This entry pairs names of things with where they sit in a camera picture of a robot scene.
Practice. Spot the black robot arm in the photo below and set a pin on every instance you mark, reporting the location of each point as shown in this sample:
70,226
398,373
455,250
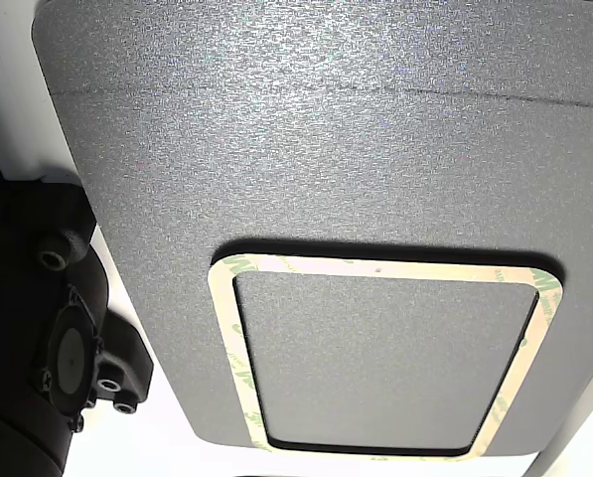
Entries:
8,258

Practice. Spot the dark gray flat plate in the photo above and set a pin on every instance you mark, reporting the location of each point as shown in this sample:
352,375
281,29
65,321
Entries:
301,149

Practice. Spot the beige adhesive frame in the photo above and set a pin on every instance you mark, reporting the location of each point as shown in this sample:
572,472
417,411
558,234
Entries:
375,269

